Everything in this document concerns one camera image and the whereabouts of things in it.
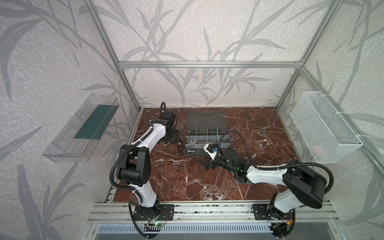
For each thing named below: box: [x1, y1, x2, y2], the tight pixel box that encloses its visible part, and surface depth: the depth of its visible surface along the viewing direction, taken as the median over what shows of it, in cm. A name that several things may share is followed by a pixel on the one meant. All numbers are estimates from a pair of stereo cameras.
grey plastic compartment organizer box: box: [185, 111, 231, 157], surface depth 106 cm
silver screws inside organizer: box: [186, 138, 197, 144], surface depth 98 cm
